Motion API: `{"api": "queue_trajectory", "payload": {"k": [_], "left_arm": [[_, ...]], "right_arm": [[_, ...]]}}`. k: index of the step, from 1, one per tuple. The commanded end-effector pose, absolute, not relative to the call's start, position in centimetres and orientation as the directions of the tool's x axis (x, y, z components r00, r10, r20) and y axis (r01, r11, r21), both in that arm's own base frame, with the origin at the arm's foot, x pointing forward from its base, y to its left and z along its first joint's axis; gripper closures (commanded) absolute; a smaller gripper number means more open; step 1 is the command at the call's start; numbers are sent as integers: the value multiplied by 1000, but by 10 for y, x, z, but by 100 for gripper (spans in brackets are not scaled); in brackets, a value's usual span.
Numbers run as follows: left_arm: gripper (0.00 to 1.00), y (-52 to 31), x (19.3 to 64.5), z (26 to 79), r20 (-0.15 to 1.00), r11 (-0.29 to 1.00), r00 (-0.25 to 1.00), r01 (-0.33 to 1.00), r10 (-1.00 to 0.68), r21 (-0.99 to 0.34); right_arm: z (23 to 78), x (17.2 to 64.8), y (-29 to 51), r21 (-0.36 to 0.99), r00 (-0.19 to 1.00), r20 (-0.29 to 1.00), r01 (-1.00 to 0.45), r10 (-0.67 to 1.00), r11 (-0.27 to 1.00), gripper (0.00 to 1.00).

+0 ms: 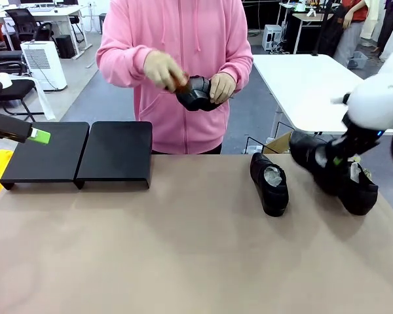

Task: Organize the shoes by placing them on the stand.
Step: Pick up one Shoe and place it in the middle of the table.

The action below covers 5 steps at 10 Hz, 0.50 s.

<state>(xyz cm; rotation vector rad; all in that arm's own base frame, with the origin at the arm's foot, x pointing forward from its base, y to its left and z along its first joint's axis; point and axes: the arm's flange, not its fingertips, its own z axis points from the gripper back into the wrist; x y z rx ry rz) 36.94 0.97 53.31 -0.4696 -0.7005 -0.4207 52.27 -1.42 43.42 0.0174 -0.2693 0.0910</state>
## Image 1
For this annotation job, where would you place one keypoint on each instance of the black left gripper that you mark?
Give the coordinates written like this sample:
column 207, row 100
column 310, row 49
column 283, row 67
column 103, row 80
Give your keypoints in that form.
column 10, row 127

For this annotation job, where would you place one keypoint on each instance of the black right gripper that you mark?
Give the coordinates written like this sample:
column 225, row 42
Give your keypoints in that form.
column 360, row 134

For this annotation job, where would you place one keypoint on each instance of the black leather shoe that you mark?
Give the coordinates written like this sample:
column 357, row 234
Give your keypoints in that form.
column 306, row 153
column 198, row 95
column 360, row 196
column 275, row 199

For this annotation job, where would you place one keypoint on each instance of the brown shoe brush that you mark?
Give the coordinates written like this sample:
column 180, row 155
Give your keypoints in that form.
column 180, row 84

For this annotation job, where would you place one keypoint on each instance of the person's left forearm pink sleeve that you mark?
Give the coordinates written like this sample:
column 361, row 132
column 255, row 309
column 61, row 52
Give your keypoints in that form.
column 244, row 68

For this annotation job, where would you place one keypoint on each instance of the person's right forearm pink sleeve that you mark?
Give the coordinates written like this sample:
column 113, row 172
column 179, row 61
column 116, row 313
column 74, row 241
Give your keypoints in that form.
column 121, row 62

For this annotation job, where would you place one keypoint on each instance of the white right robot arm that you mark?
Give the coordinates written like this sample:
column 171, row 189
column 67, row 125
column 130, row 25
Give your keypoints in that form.
column 376, row 98

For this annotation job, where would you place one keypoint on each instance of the black metal shoe stand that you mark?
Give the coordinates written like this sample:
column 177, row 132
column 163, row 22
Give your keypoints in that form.
column 118, row 150
column 49, row 157

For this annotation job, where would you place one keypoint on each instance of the person's left hand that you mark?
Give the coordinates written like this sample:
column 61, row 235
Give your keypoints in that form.
column 222, row 86

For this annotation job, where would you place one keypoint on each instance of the person's right hand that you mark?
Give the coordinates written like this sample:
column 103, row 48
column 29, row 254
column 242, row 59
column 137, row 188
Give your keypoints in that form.
column 162, row 68

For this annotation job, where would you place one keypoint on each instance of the white hanging cloth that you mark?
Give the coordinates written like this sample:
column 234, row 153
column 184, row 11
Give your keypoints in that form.
column 44, row 98

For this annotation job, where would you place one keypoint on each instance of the yellow fabric object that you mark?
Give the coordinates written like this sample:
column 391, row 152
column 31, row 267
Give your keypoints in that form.
column 1, row 163

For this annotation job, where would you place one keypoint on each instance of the black visitor chair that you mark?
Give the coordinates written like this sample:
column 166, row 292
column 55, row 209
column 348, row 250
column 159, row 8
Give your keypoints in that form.
column 13, row 90

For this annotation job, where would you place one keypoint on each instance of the brown cardboard box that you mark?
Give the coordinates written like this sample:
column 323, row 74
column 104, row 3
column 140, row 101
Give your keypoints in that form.
column 276, row 144

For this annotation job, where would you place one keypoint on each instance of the white cap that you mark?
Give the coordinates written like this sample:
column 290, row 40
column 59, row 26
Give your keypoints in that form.
column 0, row 81

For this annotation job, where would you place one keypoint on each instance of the white dehumidifier unit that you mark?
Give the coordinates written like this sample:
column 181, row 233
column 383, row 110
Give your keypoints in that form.
column 44, row 65

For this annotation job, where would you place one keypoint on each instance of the white folding table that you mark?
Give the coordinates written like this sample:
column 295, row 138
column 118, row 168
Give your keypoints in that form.
column 301, row 88

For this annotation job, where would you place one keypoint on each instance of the black computer tower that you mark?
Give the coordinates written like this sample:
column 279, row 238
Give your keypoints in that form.
column 65, row 45

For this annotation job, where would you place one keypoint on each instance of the grey plastic bin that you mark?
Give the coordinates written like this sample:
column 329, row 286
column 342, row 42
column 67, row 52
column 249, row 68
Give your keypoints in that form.
column 358, row 60

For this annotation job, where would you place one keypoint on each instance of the black mesh office chair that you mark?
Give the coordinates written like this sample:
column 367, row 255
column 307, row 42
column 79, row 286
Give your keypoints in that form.
column 23, row 23

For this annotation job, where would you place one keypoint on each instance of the small black desk chair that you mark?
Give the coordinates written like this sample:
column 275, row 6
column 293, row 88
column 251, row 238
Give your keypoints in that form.
column 76, row 23

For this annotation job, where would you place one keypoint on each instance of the thin black pole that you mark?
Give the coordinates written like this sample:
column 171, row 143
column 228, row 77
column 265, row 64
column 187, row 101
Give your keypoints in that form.
column 321, row 32

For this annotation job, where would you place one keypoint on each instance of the white office desk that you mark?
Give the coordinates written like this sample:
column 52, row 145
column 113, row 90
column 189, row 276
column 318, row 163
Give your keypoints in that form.
column 46, row 13

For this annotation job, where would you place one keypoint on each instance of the white computer case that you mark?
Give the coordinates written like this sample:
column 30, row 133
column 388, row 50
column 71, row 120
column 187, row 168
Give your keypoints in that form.
column 270, row 36

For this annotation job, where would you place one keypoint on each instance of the cream hanging garment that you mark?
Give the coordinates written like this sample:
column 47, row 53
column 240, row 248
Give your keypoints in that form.
column 371, row 19

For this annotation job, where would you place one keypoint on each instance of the brown top workbench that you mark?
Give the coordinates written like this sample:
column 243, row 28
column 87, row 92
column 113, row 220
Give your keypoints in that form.
column 314, row 17

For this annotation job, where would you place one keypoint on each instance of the black hanging garment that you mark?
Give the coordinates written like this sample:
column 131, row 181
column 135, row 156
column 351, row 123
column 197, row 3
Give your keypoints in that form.
column 391, row 23

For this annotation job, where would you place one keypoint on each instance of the mannequin in orange shirt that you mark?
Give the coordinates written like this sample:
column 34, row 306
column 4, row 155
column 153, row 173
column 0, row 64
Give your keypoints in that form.
column 355, row 13

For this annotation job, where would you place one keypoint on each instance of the person torso in pink hoodie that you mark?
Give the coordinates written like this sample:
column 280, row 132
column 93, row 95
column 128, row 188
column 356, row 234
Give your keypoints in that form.
column 183, row 32

